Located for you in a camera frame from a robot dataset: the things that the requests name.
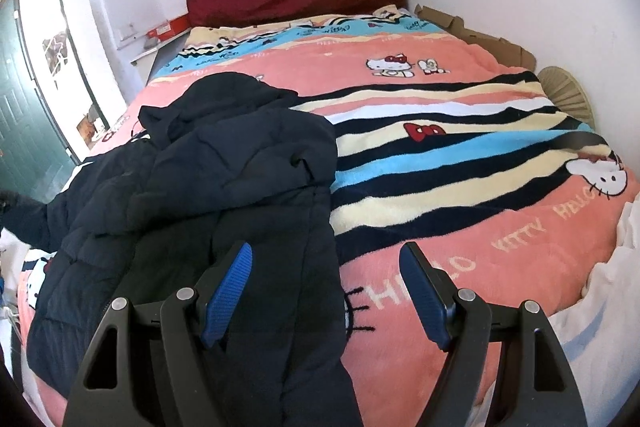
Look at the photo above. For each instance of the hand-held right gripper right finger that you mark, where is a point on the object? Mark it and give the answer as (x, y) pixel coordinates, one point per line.
(422, 292)

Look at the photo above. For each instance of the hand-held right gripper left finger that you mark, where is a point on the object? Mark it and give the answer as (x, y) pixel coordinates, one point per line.
(227, 292)

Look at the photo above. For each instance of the dark navy puffer jacket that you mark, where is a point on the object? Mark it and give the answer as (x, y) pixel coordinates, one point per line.
(225, 167)

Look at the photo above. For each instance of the striped cartoon cat printed blanket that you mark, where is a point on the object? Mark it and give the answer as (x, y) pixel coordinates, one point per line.
(450, 217)

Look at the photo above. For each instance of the white cloth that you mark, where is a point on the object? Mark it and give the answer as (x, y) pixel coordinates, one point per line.
(610, 332)

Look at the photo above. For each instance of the grey bedside table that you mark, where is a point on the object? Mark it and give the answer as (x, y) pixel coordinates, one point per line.
(150, 62)

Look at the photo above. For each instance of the beige fan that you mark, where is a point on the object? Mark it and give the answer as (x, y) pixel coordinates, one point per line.
(570, 94)

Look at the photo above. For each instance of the brown cardboard pieces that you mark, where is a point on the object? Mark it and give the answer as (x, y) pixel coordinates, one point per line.
(490, 42)

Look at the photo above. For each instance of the dark green door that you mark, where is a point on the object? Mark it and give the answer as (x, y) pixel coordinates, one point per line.
(25, 117)

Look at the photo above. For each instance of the red box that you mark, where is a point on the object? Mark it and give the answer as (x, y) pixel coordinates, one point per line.
(172, 28)

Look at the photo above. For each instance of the white wall socket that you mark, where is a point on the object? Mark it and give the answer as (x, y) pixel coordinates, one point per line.
(128, 32)

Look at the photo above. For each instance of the wall poster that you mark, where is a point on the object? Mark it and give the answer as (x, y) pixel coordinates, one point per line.
(55, 52)

